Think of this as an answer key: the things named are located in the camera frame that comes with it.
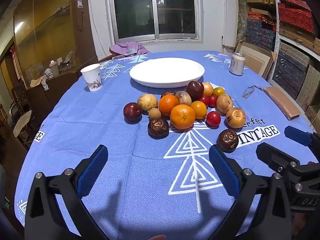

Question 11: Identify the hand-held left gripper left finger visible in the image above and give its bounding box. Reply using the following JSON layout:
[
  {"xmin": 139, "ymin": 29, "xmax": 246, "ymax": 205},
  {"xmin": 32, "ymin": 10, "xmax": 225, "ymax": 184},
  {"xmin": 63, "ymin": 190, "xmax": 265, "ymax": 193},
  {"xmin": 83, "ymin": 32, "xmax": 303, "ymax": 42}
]
[{"xmin": 24, "ymin": 144, "xmax": 110, "ymax": 240}]

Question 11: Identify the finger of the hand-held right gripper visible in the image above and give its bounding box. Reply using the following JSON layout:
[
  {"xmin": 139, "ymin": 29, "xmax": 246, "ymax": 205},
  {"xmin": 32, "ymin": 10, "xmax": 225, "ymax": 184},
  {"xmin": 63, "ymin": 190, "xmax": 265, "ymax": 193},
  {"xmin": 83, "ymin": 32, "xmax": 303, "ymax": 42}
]
[
  {"xmin": 284, "ymin": 126, "xmax": 320, "ymax": 160},
  {"xmin": 256, "ymin": 142, "xmax": 299, "ymax": 173}
]

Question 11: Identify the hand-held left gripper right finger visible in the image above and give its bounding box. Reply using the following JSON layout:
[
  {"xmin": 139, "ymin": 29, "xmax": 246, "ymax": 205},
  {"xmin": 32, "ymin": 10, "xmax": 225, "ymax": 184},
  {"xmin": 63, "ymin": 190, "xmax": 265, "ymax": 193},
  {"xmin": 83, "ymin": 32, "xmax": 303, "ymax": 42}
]
[{"xmin": 209, "ymin": 145, "xmax": 293, "ymax": 240}]

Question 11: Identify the tan round fruit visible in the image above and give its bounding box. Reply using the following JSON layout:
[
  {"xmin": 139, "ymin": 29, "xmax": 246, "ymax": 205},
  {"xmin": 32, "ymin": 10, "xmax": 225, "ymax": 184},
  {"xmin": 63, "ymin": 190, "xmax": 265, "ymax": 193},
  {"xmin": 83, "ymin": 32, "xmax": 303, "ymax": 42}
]
[
  {"xmin": 216, "ymin": 94, "xmax": 234, "ymax": 114},
  {"xmin": 137, "ymin": 94, "xmax": 158, "ymax": 111},
  {"xmin": 175, "ymin": 91, "xmax": 192, "ymax": 106},
  {"xmin": 225, "ymin": 107, "xmax": 247, "ymax": 128}
]

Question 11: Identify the yellow tomato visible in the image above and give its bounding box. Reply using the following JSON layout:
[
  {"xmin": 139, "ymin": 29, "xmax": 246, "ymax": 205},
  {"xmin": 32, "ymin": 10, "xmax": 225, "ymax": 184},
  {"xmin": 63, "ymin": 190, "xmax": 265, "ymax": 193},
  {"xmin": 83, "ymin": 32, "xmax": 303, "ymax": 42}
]
[{"xmin": 190, "ymin": 101, "xmax": 208, "ymax": 120}]

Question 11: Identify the orange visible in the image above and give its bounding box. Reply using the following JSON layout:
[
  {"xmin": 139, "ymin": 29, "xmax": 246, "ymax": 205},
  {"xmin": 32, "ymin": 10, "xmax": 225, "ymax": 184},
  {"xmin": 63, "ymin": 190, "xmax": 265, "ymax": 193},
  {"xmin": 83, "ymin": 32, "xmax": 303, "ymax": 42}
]
[
  {"xmin": 170, "ymin": 104, "xmax": 196, "ymax": 130},
  {"xmin": 158, "ymin": 94, "xmax": 180, "ymax": 117}
]

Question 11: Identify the dark red plum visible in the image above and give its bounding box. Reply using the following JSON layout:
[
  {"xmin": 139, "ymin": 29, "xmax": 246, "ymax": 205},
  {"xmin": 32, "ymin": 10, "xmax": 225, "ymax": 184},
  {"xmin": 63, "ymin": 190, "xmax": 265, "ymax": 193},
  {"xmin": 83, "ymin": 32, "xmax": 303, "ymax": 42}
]
[
  {"xmin": 186, "ymin": 80, "xmax": 204, "ymax": 100},
  {"xmin": 123, "ymin": 102, "xmax": 143, "ymax": 122}
]

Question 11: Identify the orange-yellow round fruit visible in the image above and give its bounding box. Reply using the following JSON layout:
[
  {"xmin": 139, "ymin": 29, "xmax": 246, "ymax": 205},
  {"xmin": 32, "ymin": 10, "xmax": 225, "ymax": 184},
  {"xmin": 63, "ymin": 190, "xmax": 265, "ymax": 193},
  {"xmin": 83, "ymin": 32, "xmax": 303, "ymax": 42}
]
[{"xmin": 201, "ymin": 82, "xmax": 214, "ymax": 97}]

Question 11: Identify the small tan longan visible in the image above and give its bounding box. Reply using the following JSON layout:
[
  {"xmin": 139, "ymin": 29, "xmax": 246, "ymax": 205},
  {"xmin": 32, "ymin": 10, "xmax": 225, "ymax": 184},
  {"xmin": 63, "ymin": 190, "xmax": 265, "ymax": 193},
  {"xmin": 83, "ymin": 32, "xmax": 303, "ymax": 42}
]
[{"xmin": 148, "ymin": 107, "xmax": 162, "ymax": 120}]

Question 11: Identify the white oval plate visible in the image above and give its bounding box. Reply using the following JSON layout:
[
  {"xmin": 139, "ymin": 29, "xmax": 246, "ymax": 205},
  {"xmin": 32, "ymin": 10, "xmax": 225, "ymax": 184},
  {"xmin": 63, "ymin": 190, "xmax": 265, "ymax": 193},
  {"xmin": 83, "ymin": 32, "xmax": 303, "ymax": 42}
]
[{"xmin": 129, "ymin": 57, "xmax": 205, "ymax": 88}]

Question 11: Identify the brown leather pouch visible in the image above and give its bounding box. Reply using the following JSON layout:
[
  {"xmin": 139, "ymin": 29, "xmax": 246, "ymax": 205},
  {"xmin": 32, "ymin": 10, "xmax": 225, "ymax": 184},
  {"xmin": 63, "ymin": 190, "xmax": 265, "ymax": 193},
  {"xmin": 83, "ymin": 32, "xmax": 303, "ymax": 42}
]
[{"xmin": 264, "ymin": 86, "xmax": 300, "ymax": 120}]

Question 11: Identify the blue printed tablecloth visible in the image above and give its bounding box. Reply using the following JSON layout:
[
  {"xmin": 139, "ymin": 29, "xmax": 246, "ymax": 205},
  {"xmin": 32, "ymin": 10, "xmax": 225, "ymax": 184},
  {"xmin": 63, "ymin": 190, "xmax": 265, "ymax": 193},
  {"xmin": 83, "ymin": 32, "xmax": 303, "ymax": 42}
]
[{"xmin": 14, "ymin": 50, "xmax": 318, "ymax": 240}]

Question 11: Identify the white paper cup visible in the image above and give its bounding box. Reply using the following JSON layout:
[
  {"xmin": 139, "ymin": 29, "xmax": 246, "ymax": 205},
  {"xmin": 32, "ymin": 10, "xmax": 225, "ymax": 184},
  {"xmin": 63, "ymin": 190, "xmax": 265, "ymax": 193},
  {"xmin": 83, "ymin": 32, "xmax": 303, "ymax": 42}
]
[{"xmin": 80, "ymin": 64, "xmax": 103, "ymax": 92}]

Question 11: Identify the white drink can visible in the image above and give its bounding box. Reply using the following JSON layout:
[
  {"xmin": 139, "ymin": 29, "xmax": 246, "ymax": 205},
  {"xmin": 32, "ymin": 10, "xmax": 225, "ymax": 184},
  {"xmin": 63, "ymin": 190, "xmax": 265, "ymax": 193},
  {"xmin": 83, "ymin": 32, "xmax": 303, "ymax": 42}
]
[{"xmin": 229, "ymin": 52, "xmax": 246, "ymax": 76}]

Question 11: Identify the dark wooden chair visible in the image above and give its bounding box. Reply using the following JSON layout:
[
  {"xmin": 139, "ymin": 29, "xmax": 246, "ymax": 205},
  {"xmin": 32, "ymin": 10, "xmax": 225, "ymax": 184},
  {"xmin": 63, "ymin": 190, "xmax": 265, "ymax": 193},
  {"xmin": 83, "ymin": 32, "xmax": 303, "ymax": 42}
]
[{"xmin": 10, "ymin": 80, "xmax": 34, "ymax": 148}]

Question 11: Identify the curved wooden chair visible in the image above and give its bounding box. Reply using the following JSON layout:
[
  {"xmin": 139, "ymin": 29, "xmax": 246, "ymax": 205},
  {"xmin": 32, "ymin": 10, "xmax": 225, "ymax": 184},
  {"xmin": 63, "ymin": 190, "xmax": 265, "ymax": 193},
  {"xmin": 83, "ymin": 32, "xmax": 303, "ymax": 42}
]
[{"xmin": 99, "ymin": 52, "xmax": 120, "ymax": 63}]

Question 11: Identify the stack of patterned boxes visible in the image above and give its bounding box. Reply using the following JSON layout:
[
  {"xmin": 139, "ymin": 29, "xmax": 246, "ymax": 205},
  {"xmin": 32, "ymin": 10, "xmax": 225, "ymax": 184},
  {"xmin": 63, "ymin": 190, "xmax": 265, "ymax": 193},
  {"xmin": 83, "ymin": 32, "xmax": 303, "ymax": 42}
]
[{"xmin": 241, "ymin": 0, "xmax": 320, "ymax": 128}]

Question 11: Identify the white metal shelf rack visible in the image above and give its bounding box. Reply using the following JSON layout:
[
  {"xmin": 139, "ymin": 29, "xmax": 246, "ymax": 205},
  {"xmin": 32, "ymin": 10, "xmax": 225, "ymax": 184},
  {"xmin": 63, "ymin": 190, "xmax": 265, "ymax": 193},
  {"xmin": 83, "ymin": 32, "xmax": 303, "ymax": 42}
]
[{"xmin": 271, "ymin": 0, "xmax": 320, "ymax": 63}]

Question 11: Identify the purple cloth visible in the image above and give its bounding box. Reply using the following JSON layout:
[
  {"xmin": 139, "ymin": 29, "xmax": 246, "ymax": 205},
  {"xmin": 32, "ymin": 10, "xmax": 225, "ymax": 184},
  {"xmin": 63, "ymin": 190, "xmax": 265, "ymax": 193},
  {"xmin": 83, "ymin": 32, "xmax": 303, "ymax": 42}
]
[{"xmin": 109, "ymin": 41, "xmax": 150, "ymax": 57}]

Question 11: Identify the marbled grey panel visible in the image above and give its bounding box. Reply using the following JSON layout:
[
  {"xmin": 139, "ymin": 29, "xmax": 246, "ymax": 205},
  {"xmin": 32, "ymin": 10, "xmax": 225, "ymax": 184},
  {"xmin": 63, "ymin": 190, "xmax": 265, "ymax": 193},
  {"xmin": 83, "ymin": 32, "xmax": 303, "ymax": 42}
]
[{"xmin": 237, "ymin": 0, "xmax": 248, "ymax": 45}]

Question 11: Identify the white leaning board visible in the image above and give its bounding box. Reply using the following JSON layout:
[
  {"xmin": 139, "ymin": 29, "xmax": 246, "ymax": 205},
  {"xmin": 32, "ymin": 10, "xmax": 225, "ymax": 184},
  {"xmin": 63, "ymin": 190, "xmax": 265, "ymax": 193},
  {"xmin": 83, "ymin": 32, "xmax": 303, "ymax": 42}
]
[{"xmin": 222, "ymin": 0, "xmax": 240, "ymax": 48}]

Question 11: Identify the wooden glass cabinet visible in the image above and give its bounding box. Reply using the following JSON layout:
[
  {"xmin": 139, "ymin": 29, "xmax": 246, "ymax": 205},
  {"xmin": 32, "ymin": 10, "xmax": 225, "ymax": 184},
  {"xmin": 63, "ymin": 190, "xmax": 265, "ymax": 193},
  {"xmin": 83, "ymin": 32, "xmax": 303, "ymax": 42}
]
[{"xmin": 12, "ymin": 0, "xmax": 98, "ymax": 95}]

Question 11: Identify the sliding glass window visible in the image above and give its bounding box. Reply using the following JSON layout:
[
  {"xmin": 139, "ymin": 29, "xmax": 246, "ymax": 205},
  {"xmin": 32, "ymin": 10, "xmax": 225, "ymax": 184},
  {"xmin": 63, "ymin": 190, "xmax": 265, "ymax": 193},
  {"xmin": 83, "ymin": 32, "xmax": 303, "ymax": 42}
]
[{"xmin": 106, "ymin": 0, "xmax": 203, "ymax": 43}]

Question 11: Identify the metal chain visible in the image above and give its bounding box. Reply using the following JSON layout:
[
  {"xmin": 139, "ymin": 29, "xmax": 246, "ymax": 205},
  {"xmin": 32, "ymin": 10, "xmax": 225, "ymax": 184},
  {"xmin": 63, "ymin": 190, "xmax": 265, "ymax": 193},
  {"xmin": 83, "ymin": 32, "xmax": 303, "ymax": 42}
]
[{"xmin": 242, "ymin": 85, "xmax": 265, "ymax": 98}]

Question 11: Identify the wooden picture frame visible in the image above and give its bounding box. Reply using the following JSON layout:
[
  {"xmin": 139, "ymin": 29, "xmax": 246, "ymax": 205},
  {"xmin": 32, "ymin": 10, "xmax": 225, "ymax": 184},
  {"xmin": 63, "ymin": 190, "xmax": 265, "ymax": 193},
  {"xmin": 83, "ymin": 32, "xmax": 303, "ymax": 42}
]
[{"xmin": 235, "ymin": 40, "xmax": 278, "ymax": 79}]

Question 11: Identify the hanging bead string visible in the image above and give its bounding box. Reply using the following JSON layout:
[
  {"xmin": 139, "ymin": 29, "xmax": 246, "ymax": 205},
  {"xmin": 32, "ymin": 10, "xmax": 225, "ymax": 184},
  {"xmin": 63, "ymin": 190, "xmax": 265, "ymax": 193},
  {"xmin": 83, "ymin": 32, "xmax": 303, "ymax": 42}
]
[{"xmin": 76, "ymin": 11, "xmax": 85, "ymax": 32}]

